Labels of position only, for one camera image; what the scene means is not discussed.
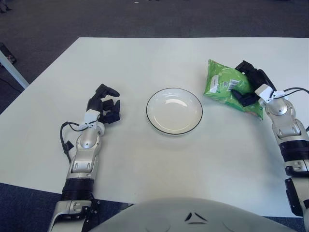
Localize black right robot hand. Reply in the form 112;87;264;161
231;60;276;107

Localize dark chair legs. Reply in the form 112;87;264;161
0;0;12;13

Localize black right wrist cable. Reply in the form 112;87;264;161
271;87;309;132

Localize grey robot torso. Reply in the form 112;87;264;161
90;197;294;232

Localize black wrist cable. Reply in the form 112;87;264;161
271;87;309;132
59;122;99;165

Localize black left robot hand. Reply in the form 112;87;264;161
86;84;121;124

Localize green snack bag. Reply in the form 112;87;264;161
203;58;264;120

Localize white plate with black rim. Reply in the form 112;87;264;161
146;88;203;136

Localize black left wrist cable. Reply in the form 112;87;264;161
59;122;99;165

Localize black box under side table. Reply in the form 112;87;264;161
0;43;17;64

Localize white table leg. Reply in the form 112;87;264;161
0;50;29;89

